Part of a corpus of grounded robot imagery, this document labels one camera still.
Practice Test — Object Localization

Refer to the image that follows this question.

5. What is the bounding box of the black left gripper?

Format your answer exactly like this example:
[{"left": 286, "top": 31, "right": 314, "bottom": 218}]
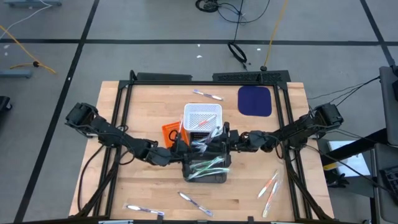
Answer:
[{"left": 169, "top": 136, "right": 225, "bottom": 180}]

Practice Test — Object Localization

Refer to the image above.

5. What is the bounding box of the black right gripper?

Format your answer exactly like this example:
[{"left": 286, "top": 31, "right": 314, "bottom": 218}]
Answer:
[{"left": 214, "top": 121, "right": 251, "bottom": 167}]

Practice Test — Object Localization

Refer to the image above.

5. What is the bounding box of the green toothbrush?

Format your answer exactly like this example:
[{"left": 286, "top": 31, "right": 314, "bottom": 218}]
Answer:
[
  {"left": 192, "top": 167, "right": 231, "bottom": 175},
  {"left": 186, "top": 161, "right": 220, "bottom": 181},
  {"left": 189, "top": 156, "right": 225, "bottom": 170}
]

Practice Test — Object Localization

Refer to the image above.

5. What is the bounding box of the white perforated plastic basket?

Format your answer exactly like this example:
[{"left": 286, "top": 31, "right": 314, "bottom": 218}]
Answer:
[{"left": 183, "top": 103, "right": 223, "bottom": 133}]

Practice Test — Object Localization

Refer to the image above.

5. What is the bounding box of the orange perforated plastic basket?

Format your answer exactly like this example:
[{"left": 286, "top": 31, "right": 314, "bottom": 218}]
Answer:
[{"left": 161, "top": 121, "right": 190, "bottom": 149}]

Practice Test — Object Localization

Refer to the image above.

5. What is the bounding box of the black perforated plastic basket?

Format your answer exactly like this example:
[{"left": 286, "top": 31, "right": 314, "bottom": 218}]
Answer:
[{"left": 188, "top": 130, "right": 225, "bottom": 156}]

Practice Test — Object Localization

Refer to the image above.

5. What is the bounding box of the smoky translucent grey bin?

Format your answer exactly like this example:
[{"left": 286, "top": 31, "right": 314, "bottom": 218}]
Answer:
[{"left": 182, "top": 154, "right": 231, "bottom": 184}]

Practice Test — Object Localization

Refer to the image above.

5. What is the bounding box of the dark blue fabric mat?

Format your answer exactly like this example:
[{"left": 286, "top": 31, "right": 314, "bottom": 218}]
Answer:
[{"left": 238, "top": 86, "right": 273, "bottom": 118}]

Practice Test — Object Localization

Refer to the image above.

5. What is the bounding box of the black perforated panel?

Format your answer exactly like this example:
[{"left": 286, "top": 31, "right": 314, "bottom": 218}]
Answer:
[{"left": 212, "top": 70, "right": 292, "bottom": 84}]

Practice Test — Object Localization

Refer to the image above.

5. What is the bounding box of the black flat box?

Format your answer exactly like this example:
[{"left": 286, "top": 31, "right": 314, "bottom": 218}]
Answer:
[{"left": 136, "top": 72, "right": 193, "bottom": 82}]

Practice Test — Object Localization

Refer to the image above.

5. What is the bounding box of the white paper sheet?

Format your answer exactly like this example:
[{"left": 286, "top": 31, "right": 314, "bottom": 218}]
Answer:
[{"left": 328, "top": 139, "right": 371, "bottom": 178}]

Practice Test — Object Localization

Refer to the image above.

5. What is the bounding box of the black keyboard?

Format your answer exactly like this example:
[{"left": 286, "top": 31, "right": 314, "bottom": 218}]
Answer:
[{"left": 381, "top": 166, "right": 398, "bottom": 195}]

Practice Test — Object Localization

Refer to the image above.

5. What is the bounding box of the grey desk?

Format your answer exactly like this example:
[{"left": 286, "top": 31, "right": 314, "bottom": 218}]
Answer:
[{"left": 371, "top": 142, "right": 398, "bottom": 224}]

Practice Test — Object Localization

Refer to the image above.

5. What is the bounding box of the grey metal stand foot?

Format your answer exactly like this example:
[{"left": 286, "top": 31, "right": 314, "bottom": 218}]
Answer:
[{"left": 0, "top": 70, "right": 34, "bottom": 78}]

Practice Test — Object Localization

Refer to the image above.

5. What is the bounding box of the black chair base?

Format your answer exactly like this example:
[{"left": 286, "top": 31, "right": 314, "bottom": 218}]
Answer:
[{"left": 0, "top": 95, "right": 13, "bottom": 113}]

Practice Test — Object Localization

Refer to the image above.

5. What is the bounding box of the black hanging cable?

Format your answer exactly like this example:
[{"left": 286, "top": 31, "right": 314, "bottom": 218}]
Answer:
[{"left": 226, "top": 0, "right": 249, "bottom": 71}]

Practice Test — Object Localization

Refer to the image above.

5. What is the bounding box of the yellow hanging cable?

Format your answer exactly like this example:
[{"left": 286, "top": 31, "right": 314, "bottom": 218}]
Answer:
[{"left": 260, "top": 0, "right": 289, "bottom": 72}]

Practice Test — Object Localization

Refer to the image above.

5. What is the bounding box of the black cable coil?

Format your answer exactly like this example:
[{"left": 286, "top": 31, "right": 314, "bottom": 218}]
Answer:
[{"left": 195, "top": 0, "right": 271, "bottom": 25}]

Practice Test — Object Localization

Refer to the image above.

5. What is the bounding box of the yellow floor cable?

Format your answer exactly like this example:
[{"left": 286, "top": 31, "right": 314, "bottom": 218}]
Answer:
[{"left": 0, "top": 24, "right": 57, "bottom": 75}]

